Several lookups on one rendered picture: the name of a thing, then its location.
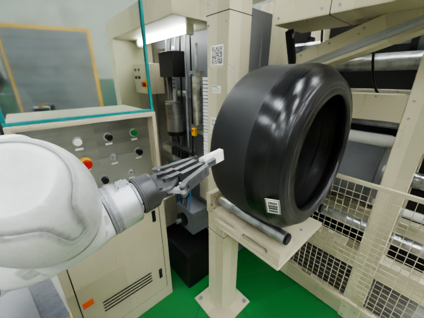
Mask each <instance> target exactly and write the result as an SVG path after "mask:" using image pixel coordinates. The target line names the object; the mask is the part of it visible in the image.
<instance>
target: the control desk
mask: <svg viewBox="0 0 424 318"><path fill-rule="evenodd" d="M3 132H4V135H7V134H20V135H24V136H28V137H29V138H32V139H39V140H42V141H46V142H49V143H52V144H55V145H57V146H59V147H61V148H64V149H65V150H67V151H68V152H70V153H72V154H73V155H74V156H75V157H76V158H78V159H79V160H80V161H81V162H82V163H83V164H84V165H85V166H86V167H87V169H88V170H89V171H90V173H91V174H92V176H93V178H94V179H95V182H96V184H97V187H98V188H102V187H105V186H107V185H109V184H111V183H114V182H116V181H118V180H121V179H126V180H127V181H128V182H129V180H130V179H132V178H134V177H137V176H139V175H141V174H148V175H152V174H153V171H152V168H155V167H160V155H159V148H158V136H157V129H156V116H155V112H142V113H135V114H124V115H112V116H105V117H94V118H87V119H76V120H70V121H58V122H47V123H40V124H29V125H22V126H11V127H4V128H3ZM57 277H58V279H59V282H60V284H61V288H62V290H63V293H64V296H65V299H66V302H67V305H68V307H69V309H70V311H71V315H72V317H73V318H138V317H139V316H140V315H142V314H143V313H145V312H146V311H147V310H149V309H150V308H152V306H154V305H156V304H157V303H158V302H159V301H161V300H162V299H164V298H165V297H166V296H168V295H169V294H171V293H172V279H171V272H170V259H169V253H168V240H167V228H166V221H165V208H164V202H163V201H162V204H161V205H160V206H159V207H157V208H155V209H153V210H152V211H150V212H148V213H144V218H143V220H141V221H140V222H138V223H137V224H135V225H133V226H131V227H129V228H128V229H126V230H124V231H123V232H122V233H119V234H118V235H116V236H115V237H113V238H112V239H110V240H109V241H108V242H107V243H106V244H105V245H104V246H103V247H102V248H101V249H99V250H98V251H96V252H95V253H93V254H92V255H90V256H89V257H87V258H86V259H84V260H82V261H81V262H79V263H77V264H76V265H74V266H72V267H71V268H69V269H67V270H65V271H63V272H61V273H59V274H57ZM91 299H93V301H94V304H93V305H91V306H89V307H88V308H86V309H85V310H84V309H83V306H82V304H84V303H85V302H87V301H89V300H91Z"/></svg>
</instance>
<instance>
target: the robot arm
mask: <svg viewBox="0 0 424 318"><path fill-rule="evenodd" d="M223 160H224V155H223V149H220V148H219V149H217V150H215V151H212V152H211V153H208V154H207V155H204V156H202V157H201V158H199V159H198V156H197V155H195V156H194V159H192V158H191V157H189V158H185V159H183V160H179V161H177V162H173V163H170V164H168V165H164V166H162V167H155V168H152V171H153V174H152V175H148V174H141V175H139V176H137V177H134V178H132V179H130V180H129V182H128V181H127V180H126V179H121V180H118V181H116V182H114V183H111V184H109V185H106V186H105V187H102V188H98V187H97V184H96V182H95V179H94V178H93V176H92V174H91V173H90V171H89V170H88V169H87V167H86V166H85V165H84V164H83V163H82V162H81V161H80V160H79V159H78V158H76V157H75V156H74V155H73V154H72V153H70V152H68V151H67V150H65V149H64V148H61V147H59V146H57V145H55V144H52V143H49V142H46V141H42V140H39V139H32V138H29V137H28V136H24V135H20V134H7V135H2V136H0V297H2V296H3V295H4V294H6V293H7V292H9V291H13V290H18V289H21V288H25V287H28V286H32V285H35V284H37V283H40V282H42V281H45V280H47V279H50V278H52V277H54V276H55V275H57V274H59V273H61V272H63V271H65V270H67V269H69V268H71V267H72V266H74V265H76V264H77V263H79V262H81V261H82V260H84V259H86V258H87V257H89V256H90V255H92V254H93V253H95V252H96V251H98V250H99V249H101V248H102V247H103V246H104V245H105V244H106V243H107V242H108V241H109V240H110V239H112V238H113V237H115V236H116V235H118V234H119V233H122V232H123V231H124V230H126V229H128V228H129V227H131V226H133V225H135V224H137V223H138V222H140V221H141V220H143V218H144V213H148V212H150V211H152V210H153V209H155V208H157V207H159V206H160V205H161V204H162V201H163V199H164V198H166V197H170V196H173V195H174V194H181V197H187V195H188V193H189V191H190V190H192V189H193V188H194V187H196V186H197V185H198V184H199V183H200V182H201V181H202V180H204V179H205V178H206V177H207V176H208V175H209V168H210V167H212V166H213V165H216V164H217V163H219V162H221V161H223Z"/></svg>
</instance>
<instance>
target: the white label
mask: <svg viewBox="0 0 424 318"><path fill-rule="evenodd" d="M265 202H266V209H267V213H272V214H277V215H281V209H280V201H279V200H274V199H266V198H265Z"/></svg>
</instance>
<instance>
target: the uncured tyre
mask: <svg viewBox="0 0 424 318"><path fill-rule="evenodd" d="M352 112H353V101H352V94H351V89H350V86H349V84H348V82H347V81H346V80H345V79H344V78H343V76H342V75H341V74H340V73H339V71H338V70H337V69H336V68H334V67H332V66H329V65H327V64H322V63H318V62H315V63H303V64H279V65H268V66H263V67H261V68H258V69H255V70H253V71H251V72H249V73H248V74H246V75H245V76H244V77H243V78H241V79H240V80H239V81H238V82H237V83H236V84H235V86H234V87H233V88H232V89H231V91H230V92H229V94H228V95H227V97H226V99H225V100H224V102H223V104H222V106H221V109H220V111H219V113H218V115H217V118H216V121H215V124H214V128H213V132H212V137H211V148H210V152H212V151H215V150H217V149H219V148H220V149H223V155H224V160H223V161H221V162H219V163H217V164H216V165H213V166H212V167H211V171H212V174H213V178H214V181H215V184H216V186H217V188H218V189H219V191H220V192H221V193H222V194H223V195H224V196H225V197H226V199H227V200H228V201H230V202H231V203H232V204H234V205H236V206H238V207H239V208H241V209H243V210H244V211H246V212H248V213H250V214H251V215H253V216H255V217H256V218H258V219H260V220H262V221H263V222H265V223H267V224H269V225H273V226H276V227H288V226H292V225H296V224H298V223H301V222H303V221H305V220H306V219H308V218H309V217H310V216H311V215H312V214H313V213H314V212H315V211H316V209H317V208H318V207H319V206H320V205H321V203H322V202H323V200H324V198H325V197H326V195H327V193H328V192H329V190H330V188H331V186H332V184H333V182H334V180H335V178H336V175H337V173H338V170H339V168H340V165H341V162H342V160H343V157H344V154H345V150H346V146H347V143H348V138H349V135H350V129H351V120H352ZM265 198H266V199H274V200H279V201H280V209H281V215H277V214H272V213H267V209H266V202H265Z"/></svg>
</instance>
